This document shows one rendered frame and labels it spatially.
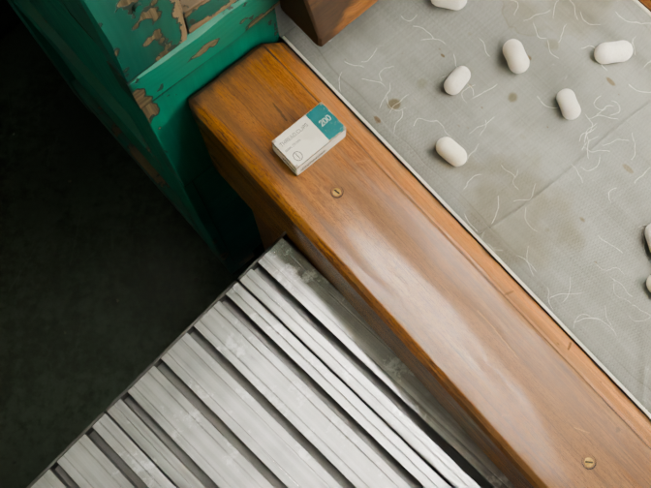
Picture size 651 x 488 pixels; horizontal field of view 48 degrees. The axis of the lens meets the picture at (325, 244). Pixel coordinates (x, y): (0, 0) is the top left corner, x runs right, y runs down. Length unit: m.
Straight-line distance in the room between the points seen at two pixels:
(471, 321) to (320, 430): 0.19
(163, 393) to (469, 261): 0.32
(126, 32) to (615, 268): 0.47
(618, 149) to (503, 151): 0.11
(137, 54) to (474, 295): 0.35
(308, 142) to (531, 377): 0.28
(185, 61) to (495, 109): 0.30
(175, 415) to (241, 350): 0.09
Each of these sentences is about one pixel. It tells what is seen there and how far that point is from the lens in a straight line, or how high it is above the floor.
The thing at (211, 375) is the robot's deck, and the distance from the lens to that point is 0.73.
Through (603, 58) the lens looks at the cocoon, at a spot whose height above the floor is 0.75.
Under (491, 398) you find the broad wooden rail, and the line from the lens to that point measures 0.64.
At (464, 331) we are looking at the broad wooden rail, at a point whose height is 0.77.
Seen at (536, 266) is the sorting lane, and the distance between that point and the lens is 0.70.
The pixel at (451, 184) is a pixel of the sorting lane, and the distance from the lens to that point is 0.70.
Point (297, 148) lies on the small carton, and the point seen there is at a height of 0.79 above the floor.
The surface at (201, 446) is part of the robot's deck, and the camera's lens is 0.73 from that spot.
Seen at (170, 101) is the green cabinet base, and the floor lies 0.77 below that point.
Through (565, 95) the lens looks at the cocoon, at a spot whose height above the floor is 0.76.
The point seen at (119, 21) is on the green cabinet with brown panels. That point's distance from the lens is 0.58.
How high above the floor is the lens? 1.39
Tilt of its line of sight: 75 degrees down
